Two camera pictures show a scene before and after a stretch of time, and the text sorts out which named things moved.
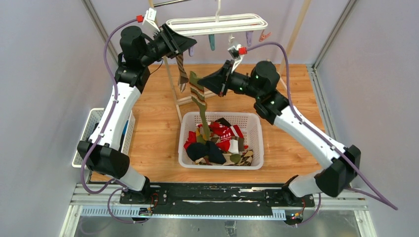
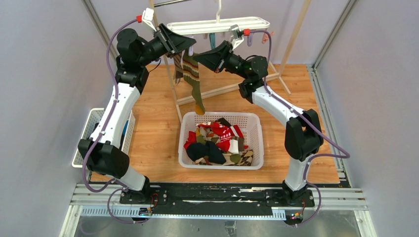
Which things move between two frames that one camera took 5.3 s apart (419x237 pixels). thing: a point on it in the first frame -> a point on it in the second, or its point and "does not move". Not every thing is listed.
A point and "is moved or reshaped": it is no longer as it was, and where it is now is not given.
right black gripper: [218, 83] -> [215, 59]
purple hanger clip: [191, 51] does not move
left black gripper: [176, 43] does not move
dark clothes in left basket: [124, 131] does not move
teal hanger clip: [211, 37] does not move
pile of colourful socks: [218, 142] does not move
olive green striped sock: [198, 98] is moved or reshaped
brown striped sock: [183, 78] is moved or reshaped
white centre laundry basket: [250, 125] does not move
